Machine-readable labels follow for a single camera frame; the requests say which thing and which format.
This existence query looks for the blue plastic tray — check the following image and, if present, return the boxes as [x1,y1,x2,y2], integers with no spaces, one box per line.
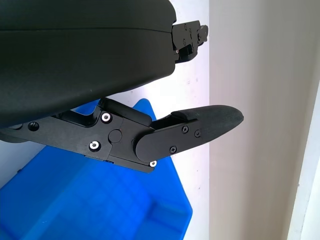
[0,98,194,240]

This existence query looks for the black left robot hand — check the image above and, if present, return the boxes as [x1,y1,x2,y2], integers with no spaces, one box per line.
[0,0,245,174]

